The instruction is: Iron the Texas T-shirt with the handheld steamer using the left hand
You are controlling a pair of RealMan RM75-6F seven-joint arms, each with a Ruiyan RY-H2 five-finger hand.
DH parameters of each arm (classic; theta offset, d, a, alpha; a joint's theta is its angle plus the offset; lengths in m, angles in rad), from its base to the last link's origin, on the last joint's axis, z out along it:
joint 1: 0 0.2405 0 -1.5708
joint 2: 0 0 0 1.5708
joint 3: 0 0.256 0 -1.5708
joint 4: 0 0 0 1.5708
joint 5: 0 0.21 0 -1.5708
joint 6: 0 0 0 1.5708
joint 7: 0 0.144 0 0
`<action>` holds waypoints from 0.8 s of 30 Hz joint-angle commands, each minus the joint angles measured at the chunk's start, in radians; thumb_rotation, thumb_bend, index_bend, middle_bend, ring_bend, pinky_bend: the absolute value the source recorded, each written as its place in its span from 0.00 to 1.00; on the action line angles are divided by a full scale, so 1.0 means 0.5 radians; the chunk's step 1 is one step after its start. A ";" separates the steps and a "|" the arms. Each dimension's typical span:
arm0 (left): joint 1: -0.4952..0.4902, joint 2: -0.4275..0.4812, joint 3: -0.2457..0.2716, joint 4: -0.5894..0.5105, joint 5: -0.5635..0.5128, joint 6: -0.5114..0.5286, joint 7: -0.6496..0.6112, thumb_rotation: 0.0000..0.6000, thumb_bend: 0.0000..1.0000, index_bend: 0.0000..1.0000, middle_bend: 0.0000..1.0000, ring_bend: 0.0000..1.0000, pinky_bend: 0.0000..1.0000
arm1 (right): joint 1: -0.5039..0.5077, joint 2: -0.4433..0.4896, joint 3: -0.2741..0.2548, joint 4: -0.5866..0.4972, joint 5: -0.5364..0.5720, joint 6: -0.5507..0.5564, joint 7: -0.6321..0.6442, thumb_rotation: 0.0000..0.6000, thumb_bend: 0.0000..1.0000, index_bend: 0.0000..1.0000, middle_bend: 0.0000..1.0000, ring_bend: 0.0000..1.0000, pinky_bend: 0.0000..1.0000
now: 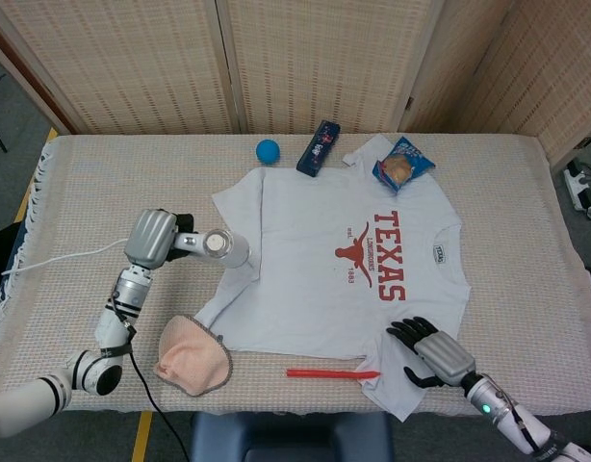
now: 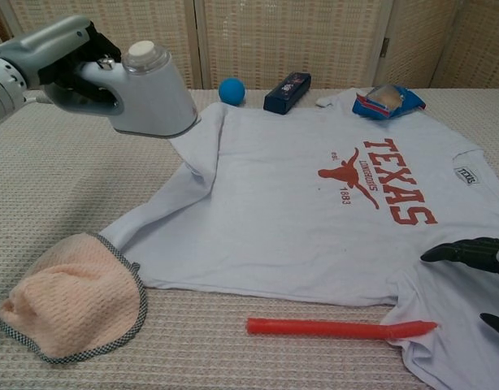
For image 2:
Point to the blue snack packet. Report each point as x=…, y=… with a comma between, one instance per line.
x=375, y=107

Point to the blue ball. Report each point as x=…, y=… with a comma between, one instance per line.
x=232, y=92

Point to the beige woven tablecloth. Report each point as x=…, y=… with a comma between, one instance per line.
x=70, y=183

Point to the white handheld device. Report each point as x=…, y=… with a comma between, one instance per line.
x=160, y=101

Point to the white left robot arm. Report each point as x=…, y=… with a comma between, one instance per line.
x=1, y=93

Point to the white Texas print t-shirt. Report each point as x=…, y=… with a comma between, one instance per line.
x=274, y=227

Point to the red plastic stick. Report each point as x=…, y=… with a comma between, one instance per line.
x=314, y=327

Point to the grey black right robot hand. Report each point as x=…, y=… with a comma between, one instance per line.
x=473, y=252

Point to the woven folding screen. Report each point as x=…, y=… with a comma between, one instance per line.
x=274, y=40

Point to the peach towel with checkered trim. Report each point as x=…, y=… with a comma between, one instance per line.
x=70, y=300

